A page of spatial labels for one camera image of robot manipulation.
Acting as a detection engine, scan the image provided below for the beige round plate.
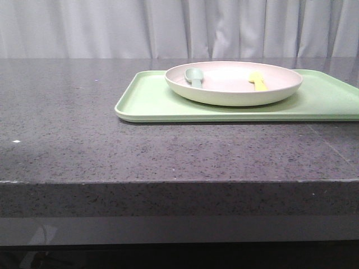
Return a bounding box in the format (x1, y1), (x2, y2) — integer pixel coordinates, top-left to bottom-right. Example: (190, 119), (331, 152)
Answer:
(164, 61), (303, 106)

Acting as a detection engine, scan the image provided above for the yellow plastic fork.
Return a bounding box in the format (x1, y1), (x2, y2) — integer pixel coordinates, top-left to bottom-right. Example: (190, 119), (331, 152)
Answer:
(248, 71), (268, 91)

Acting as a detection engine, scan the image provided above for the teal green spoon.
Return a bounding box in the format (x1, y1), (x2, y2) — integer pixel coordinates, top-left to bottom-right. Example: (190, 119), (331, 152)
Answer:
(185, 68), (204, 88)

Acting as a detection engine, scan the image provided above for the light green tray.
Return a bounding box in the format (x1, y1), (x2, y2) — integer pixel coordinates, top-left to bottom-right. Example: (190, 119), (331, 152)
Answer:
(114, 69), (358, 123)

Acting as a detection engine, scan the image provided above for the white grey curtain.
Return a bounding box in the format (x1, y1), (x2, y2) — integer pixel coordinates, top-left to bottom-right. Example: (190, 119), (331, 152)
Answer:
(1, 1), (358, 59)

